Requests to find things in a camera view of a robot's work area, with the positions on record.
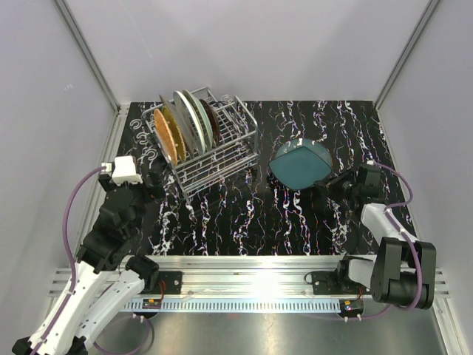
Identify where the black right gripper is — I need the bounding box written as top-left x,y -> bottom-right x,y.
313,168 -> 360,204

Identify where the teal square plate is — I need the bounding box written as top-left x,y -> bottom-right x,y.
269,158 -> 332,190

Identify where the dark bottom plate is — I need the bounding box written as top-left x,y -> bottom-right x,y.
274,138 -> 333,176

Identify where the grey reindeer plate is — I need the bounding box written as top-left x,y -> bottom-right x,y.
160,95 -> 195,158

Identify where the orange woven plate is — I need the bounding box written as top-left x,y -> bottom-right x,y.
154,109 -> 177,166

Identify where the white bottom plate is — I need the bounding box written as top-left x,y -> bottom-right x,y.
173,91 -> 206,155

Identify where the yellow green woven plate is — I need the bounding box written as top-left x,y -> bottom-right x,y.
161,106 -> 187,162

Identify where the red floral plate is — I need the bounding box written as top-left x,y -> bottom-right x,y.
200,99 -> 220,146

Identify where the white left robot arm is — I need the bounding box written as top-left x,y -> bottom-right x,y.
12,158 -> 159,354

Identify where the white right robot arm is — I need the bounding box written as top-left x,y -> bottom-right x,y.
304,162 -> 437,310

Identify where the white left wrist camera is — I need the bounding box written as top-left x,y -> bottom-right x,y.
101,155 -> 143,186

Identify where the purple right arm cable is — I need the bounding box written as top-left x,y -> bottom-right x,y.
306,160 -> 424,321

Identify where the silver wire dish rack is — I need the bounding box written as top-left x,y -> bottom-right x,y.
141,87 -> 259,203

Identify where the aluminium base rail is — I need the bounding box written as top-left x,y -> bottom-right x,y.
47,254 -> 450,315

